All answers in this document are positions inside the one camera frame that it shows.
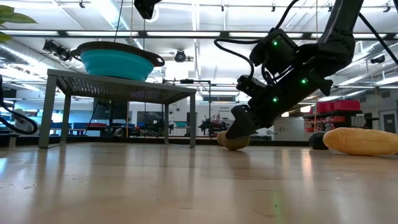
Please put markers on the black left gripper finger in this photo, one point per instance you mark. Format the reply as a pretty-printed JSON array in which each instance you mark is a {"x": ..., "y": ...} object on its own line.
[{"x": 146, "y": 7}]

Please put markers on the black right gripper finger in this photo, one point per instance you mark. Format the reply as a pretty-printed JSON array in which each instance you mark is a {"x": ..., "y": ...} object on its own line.
[{"x": 242, "y": 123}]

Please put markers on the black round fruit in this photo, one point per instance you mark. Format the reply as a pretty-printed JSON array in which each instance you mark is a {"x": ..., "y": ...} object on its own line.
[{"x": 317, "y": 141}]

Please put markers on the blue collapsible bowl grey rim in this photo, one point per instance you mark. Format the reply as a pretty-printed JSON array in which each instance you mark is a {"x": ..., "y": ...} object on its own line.
[{"x": 118, "y": 65}]

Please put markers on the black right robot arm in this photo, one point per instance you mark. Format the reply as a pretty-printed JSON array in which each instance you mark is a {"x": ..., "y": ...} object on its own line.
[{"x": 342, "y": 37}]

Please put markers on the black background robot arms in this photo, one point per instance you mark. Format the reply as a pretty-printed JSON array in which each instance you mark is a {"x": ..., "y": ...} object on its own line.
[{"x": 214, "y": 127}]

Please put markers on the red storage bin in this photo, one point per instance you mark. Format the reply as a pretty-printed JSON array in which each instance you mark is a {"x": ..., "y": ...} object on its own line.
[
  {"x": 325, "y": 107},
  {"x": 346, "y": 105}
]

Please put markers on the round black ceiling fixture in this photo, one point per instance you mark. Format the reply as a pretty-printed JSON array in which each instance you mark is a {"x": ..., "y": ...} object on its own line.
[{"x": 180, "y": 56}]

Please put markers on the teal background bowl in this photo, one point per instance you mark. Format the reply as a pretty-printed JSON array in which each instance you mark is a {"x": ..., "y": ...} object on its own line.
[{"x": 181, "y": 124}]

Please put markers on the black storage shelf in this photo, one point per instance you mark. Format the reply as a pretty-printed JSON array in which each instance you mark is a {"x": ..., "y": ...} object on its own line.
[{"x": 342, "y": 112}]

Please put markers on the grey perforated metal stand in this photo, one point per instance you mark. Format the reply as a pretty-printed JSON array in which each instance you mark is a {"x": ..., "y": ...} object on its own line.
[{"x": 124, "y": 88}]

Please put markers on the small black ceiling fixture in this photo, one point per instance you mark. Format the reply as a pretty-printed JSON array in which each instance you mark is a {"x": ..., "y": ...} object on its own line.
[{"x": 377, "y": 59}]

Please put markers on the dark grey door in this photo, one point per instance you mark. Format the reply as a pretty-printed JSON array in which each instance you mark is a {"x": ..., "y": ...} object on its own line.
[{"x": 389, "y": 123}]

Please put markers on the green artificial plant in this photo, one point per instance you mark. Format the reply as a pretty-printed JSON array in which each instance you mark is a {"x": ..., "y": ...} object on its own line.
[{"x": 15, "y": 18}]

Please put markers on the blue background table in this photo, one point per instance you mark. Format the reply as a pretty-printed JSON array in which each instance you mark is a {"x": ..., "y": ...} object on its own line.
[{"x": 77, "y": 126}]

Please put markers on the person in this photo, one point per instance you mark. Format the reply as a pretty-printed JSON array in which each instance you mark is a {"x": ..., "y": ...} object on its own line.
[{"x": 23, "y": 124}]

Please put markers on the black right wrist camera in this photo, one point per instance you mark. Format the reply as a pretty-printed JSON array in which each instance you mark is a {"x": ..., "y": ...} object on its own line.
[{"x": 273, "y": 53}]

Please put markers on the black overhead rail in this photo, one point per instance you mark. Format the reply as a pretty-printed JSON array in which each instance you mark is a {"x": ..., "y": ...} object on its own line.
[{"x": 62, "y": 33}]

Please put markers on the black wall board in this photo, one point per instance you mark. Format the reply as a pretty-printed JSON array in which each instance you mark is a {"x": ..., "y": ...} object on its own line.
[{"x": 149, "y": 117}]

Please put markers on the black ceiling camera cluster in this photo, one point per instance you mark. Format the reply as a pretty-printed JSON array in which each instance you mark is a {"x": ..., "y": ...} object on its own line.
[{"x": 57, "y": 49}]

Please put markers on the dark wall monitor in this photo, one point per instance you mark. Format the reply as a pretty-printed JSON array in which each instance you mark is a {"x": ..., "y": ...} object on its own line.
[{"x": 109, "y": 110}]

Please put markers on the white ceiling air duct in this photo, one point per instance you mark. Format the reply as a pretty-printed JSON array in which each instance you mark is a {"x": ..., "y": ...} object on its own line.
[{"x": 382, "y": 49}]

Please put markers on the silver ceiling duct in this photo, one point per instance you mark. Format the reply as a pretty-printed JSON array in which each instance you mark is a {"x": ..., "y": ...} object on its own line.
[{"x": 18, "y": 54}]

